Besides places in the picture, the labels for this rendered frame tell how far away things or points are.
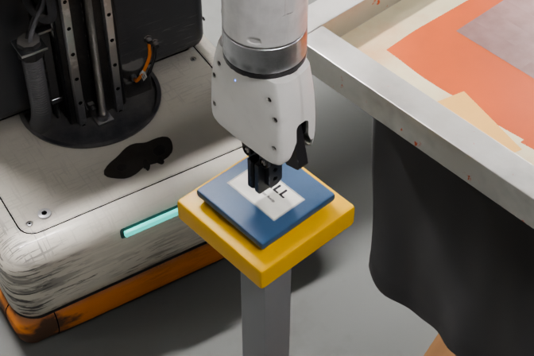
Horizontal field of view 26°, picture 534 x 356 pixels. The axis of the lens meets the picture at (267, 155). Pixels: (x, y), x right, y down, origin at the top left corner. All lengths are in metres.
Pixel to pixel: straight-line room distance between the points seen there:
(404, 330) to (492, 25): 0.99
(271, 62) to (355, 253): 1.42
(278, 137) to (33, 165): 1.20
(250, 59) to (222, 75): 0.07
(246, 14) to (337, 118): 1.70
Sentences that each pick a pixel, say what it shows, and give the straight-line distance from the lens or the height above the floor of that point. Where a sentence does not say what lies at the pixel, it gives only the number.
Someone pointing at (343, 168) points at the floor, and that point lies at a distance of 2.54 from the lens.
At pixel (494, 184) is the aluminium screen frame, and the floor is 0.98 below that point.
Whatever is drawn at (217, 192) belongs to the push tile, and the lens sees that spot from 1.16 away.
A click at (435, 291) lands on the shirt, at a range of 1.56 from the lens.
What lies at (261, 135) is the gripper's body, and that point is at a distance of 1.05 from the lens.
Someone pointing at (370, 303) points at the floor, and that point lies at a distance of 2.30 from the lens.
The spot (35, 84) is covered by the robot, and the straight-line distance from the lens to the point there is 2.14.
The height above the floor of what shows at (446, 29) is 0.95.
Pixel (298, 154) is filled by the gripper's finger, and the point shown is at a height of 1.06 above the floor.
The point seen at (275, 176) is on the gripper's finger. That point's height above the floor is 1.00.
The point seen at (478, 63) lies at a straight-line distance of 1.35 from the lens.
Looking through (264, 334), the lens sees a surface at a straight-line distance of 1.30.
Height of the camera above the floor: 1.82
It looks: 45 degrees down
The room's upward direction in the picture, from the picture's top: straight up
